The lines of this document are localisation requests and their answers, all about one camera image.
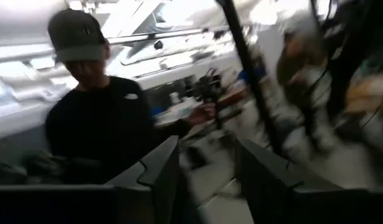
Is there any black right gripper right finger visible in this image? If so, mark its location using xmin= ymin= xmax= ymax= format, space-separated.
xmin=235 ymin=138 xmax=343 ymax=224

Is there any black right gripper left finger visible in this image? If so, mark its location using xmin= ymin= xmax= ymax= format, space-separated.
xmin=105 ymin=135 xmax=180 ymax=224

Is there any person's hand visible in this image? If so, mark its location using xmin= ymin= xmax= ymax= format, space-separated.
xmin=187 ymin=103 xmax=217 ymax=127

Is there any person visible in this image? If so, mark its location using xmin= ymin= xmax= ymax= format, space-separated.
xmin=273 ymin=11 xmax=338 ymax=153
xmin=21 ymin=8 xmax=217 ymax=186

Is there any person's cap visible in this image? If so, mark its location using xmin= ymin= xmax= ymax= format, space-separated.
xmin=47 ymin=8 xmax=108 ymax=63

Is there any black frame post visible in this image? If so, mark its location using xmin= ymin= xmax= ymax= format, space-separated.
xmin=215 ymin=0 xmax=284 ymax=155

